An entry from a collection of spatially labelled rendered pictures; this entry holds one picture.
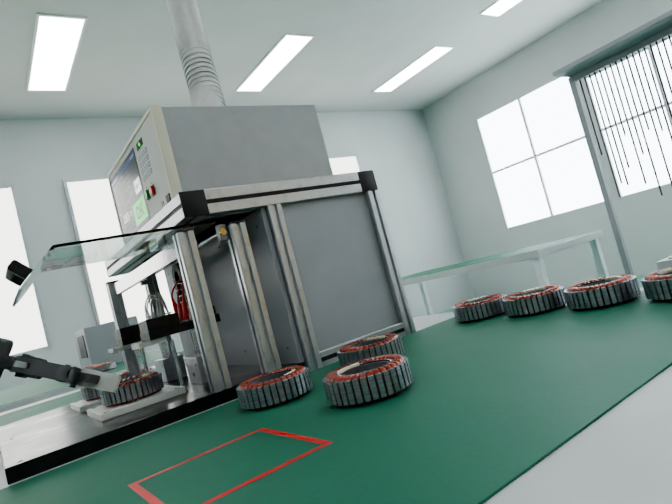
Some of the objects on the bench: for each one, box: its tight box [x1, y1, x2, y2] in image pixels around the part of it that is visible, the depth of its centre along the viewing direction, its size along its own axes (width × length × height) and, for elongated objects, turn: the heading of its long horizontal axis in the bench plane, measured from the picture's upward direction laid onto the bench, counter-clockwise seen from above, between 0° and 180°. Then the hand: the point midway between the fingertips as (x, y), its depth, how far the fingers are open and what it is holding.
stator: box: [236, 365, 313, 410], centre depth 78 cm, size 11×11×4 cm
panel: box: [164, 207, 304, 365], centre depth 124 cm, size 1×66×30 cm, turn 137°
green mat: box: [0, 291, 672, 504], centre depth 69 cm, size 94×61×1 cm, turn 47°
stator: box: [99, 371, 164, 407], centre depth 98 cm, size 11×11×4 cm
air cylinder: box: [185, 354, 208, 384], centre depth 107 cm, size 5×8×6 cm
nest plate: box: [87, 385, 186, 422], centre depth 98 cm, size 15×15×1 cm
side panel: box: [265, 190, 416, 372], centre depth 106 cm, size 28×3×32 cm, turn 47°
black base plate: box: [0, 363, 298, 485], centre depth 109 cm, size 47×64×2 cm
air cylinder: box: [154, 354, 187, 382], centre depth 126 cm, size 5×8×6 cm
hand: (105, 382), depth 96 cm, fingers open, 13 cm apart
